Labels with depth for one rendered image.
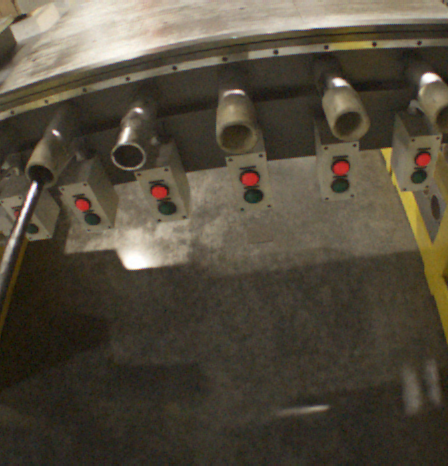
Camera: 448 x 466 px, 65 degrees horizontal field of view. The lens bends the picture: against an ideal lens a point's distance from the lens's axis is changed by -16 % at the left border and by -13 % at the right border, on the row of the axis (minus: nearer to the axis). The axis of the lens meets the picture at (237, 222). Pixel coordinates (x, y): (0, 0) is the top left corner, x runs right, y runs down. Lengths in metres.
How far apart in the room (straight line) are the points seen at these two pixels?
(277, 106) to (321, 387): 0.85
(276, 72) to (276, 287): 0.86
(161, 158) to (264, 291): 0.79
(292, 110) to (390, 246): 0.88
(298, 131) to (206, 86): 0.20
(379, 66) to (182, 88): 0.38
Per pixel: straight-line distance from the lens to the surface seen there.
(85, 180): 0.80
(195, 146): 0.82
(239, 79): 0.69
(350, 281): 1.43
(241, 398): 1.28
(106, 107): 0.82
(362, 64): 0.78
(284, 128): 0.80
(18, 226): 0.63
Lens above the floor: 1.23
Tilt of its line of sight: 49 degrees down
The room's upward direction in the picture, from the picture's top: 14 degrees counter-clockwise
